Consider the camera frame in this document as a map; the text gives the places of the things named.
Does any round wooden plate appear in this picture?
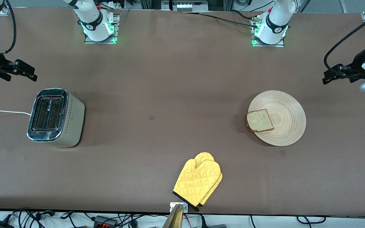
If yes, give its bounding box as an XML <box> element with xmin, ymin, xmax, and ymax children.
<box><xmin>247</xmin><ymin>90</ymin><xmax>306</xmax><ymax>147</ymax></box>

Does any brown bread slice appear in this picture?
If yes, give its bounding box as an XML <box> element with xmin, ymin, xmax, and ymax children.
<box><xmin>245</xmin><ymin>109</ymin><xmax>275</xmax><ymax>133</ymax></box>

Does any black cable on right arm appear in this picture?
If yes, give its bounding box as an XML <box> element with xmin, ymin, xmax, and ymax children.
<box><xmin>0</xmin><ymin>0</ymin><xmax>17</xmax><ymax>54</ymax></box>

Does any black braided cable on left arm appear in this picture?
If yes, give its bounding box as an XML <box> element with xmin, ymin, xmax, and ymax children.
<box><xmin>324</xmin><ymin>16</ymin><xmax>365</xmax><ymax>72</ymax></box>

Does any metal base plate of left arm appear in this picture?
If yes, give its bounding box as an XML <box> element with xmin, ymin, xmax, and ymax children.
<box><xmin>252</xmin><ymin>16</ymin><xmax>285</xmax><ymax>47</ymax></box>

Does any black cable across table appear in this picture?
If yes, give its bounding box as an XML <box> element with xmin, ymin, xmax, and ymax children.
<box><xmin>182</xmin><ymin>12</ymin><xmax>259</xmax><ymax>28</ymax></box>

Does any gold camera stand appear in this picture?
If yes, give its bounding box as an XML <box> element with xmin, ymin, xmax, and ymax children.
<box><xmin>162</xmin><ymin>204</ymin><xmax>183</xmax><ymax>228</ymax></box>

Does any yellow quilted oven mitt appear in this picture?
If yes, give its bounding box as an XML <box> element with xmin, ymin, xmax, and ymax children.
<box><xmin>195</xmin><ymin>152</ymin><xmax>223</xmax><ymax>212</ymax></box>
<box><xmin>173</xmin><ymin>158</ymin><xmax>220</xmax><ymax>212</ymax></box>

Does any white power strip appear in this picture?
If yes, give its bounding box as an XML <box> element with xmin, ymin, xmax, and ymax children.
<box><xmin>162</xmin><ymin>0</ymin><xmax>208</xmax><ymax>12</ymax></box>

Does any red and black connector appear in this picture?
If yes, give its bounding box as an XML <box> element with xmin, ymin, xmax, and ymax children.
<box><xmin>93</xmin><ymin>215</ymin><xmax>118</xmax><ymax>228</ymax></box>

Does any metal base plate of right arm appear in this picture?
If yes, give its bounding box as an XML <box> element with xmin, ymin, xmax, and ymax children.
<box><xmin>84</xmin><ymin>13</ymin><xmax>119</xmax><ymax>44</ymax></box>

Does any white metal bracket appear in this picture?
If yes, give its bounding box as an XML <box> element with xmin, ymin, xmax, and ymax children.
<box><xmin>170</xmin><ymin>202</ymin><xmax>189</xmax><ymax>212</ymax></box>

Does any chrome and cream toaster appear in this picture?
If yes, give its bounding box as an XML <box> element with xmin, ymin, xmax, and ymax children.
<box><xmin>27</xmin><ymin>88</ymin><xmax>86</xmax><ymax>148</ymax></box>

